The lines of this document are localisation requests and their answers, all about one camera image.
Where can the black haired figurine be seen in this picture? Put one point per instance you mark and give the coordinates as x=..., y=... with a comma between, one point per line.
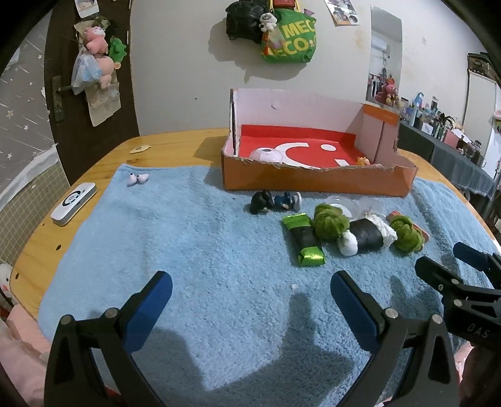
x=261, y=201

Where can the white plush doll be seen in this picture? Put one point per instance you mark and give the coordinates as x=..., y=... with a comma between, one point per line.
x=4, y=281

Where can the star print curtain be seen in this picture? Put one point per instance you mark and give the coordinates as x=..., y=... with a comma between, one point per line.
x=23, y=109

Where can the patterned storage box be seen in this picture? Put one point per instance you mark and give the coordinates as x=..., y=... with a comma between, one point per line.
x=483, y=64

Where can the green tote bag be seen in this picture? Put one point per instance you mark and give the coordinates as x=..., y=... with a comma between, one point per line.
x=291, y=43

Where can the black white sushi roll toy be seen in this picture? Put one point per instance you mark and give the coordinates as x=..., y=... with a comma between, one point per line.
x=366, y=234

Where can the clear plastic round lid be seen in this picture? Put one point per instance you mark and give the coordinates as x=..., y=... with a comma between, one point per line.
x=373, y=205

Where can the small purple eyes toy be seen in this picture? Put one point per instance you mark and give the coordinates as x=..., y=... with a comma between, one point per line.
x=137, y=179

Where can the light blue fluffy towel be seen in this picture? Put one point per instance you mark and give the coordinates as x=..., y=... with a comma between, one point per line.
x=195, y=242

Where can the pink box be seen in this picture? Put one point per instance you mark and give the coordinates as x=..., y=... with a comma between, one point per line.
x=454, y=137

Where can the pink rabbit plush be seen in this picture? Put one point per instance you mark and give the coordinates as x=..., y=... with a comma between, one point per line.
x=387, y=92

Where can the door photo print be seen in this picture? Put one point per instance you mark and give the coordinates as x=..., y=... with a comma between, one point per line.
x=87, y=6

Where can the black bag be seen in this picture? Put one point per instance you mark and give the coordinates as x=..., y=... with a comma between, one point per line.
x=240, y=21

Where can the blue white figurine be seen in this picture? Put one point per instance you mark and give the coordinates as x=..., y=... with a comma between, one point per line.
x=285, y=200

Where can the white remote device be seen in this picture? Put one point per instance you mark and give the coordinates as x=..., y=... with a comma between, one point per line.
x=73, y=202

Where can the pale pink plush toy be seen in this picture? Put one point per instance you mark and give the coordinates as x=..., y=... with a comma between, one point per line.
x=105, y=66

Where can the orange cardboard box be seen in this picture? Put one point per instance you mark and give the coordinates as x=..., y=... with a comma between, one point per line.
x=313, y=182

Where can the small cream sticker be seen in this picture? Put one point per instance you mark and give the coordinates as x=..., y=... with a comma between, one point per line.
x=139, y=149

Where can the white cabinet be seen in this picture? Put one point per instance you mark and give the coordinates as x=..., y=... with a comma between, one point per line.
x=479, y=101

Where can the small orange toy figure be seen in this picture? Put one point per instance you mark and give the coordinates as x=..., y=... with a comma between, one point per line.
x=363, y=161

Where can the clear plastic cup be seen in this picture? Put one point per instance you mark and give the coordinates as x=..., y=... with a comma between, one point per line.
x=344, y=201

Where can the clear plastic packaging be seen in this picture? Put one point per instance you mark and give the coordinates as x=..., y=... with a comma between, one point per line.
x=100, y=105

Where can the green yarn ball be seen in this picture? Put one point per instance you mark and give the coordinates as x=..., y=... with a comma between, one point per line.
x=328, y=223
x=407, y=234

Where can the pink cloth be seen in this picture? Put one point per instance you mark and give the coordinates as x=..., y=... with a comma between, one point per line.
x=19, y=352

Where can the group of small bottles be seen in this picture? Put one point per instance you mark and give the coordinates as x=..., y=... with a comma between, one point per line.
x=418, y=103

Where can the pink striped bacon toy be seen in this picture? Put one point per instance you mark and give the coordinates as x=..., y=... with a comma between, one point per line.
x=394, y=213

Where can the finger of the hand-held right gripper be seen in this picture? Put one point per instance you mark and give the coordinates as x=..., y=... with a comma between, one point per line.
x=469, y=253
x=430, y=270

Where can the dark brown door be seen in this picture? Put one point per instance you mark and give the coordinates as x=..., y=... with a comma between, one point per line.
x=129, y=98

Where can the white pink round device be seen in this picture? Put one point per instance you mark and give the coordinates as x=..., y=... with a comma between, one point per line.
x=266, y=155

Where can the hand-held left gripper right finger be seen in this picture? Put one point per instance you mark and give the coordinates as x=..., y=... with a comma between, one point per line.
x=352, y=309

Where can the wall photo print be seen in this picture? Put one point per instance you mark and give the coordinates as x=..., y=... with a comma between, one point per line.
x=342, y=11

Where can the green plush toy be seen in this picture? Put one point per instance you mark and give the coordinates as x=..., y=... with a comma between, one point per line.
x=116, y=50

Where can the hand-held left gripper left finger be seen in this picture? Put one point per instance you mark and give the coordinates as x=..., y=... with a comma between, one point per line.
x=150, y=309

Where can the green black snack packet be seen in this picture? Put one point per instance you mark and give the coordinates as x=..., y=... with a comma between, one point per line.
x=305, y=238

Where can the bluish plastic bag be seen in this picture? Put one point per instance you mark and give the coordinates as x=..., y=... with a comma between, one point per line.
x=84, y=72

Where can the wall mirror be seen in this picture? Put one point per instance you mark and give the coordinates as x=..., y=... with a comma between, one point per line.
x=385, y=51

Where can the side table with grey cloth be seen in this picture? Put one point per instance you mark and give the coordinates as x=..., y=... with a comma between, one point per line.
x=450, y=160

